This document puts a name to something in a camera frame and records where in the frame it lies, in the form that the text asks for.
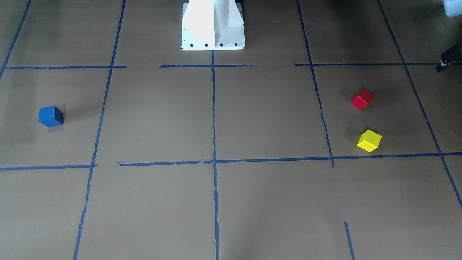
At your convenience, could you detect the yellow wooden cube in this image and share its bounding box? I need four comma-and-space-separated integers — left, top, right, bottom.
357, 129, 382, 152

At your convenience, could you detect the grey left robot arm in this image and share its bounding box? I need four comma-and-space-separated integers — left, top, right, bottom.
436, 0, 462, 73

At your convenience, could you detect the red wooden cube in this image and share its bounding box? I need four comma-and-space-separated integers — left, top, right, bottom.
351, 88, 375, 110

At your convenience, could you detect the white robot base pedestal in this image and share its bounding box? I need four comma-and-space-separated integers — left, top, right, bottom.
180, 0, 246, 51

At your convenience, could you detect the blue wooden cube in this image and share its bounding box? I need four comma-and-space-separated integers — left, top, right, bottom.
38, 106, 64, 128

